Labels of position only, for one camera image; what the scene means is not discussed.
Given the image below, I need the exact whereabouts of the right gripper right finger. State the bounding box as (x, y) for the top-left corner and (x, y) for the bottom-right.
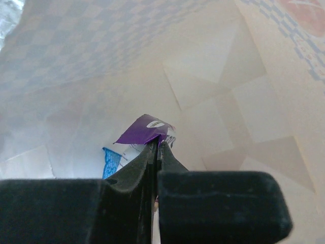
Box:
(157, 143), (293, 243)

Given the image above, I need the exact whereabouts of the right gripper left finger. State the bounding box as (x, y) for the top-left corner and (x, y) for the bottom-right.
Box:
(1, 140), (158, 243)

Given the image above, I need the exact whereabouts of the purple berry snack packet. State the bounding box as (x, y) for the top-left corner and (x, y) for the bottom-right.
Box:
(115, 114), (176, 147)

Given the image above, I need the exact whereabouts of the blue checkered paper bag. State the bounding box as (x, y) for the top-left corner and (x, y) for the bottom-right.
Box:
(1, 1), (324, 243)

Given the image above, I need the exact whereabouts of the small blue white sachet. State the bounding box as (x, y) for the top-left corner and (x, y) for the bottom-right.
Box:
(102, 144), (145, 179)

